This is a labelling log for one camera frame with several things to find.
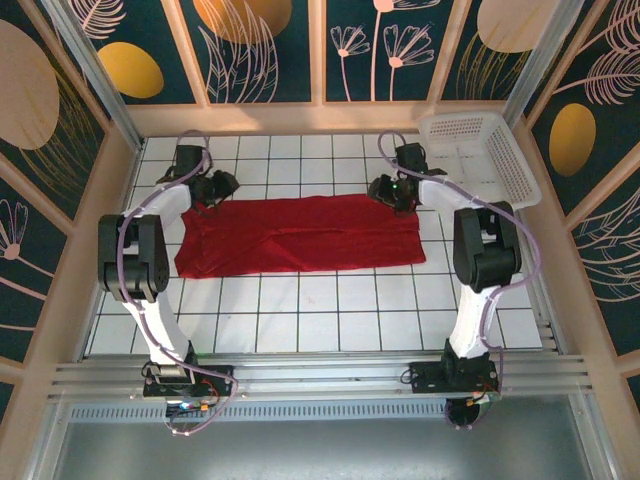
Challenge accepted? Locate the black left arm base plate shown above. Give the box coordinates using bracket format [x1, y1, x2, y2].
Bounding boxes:
[142, 351, 237, 400]

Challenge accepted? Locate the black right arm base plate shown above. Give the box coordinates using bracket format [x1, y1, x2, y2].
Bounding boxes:
[406, 357, 502, 395]

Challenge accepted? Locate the aluminium frame post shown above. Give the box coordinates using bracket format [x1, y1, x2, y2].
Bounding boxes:
[501, 0, 590, 133]
[39, 0, 148, 153]

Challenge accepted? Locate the red t-shirt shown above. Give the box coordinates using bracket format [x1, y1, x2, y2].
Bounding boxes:
[173, 194, 428, 280]

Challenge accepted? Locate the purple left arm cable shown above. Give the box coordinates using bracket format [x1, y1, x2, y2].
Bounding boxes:
[116, 130, 239, 437]

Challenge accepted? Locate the slotted metal strip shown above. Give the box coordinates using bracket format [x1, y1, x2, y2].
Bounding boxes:
[67, 403, 576, 423]

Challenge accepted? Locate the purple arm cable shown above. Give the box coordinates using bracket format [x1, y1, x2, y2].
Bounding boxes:
[116, 130, 239, 437]
[376, 130, 545, 432]

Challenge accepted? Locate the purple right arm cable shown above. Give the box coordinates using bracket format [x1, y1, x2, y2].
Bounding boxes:
[376, 130, 545, 432]

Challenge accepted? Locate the grey metal sheet panel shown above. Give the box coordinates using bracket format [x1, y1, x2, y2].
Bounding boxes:
[49, 419, 601, 480]

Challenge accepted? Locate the aluminium mounting rail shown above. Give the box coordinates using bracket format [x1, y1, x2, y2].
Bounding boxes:
[47, 351, 596, 402]

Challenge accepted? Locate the aluminium side rail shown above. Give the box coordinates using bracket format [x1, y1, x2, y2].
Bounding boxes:
[529, 272, 569, 354]

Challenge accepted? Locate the white plastic mesh basket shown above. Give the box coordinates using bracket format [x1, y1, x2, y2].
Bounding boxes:
[417, 111, 544, 210]

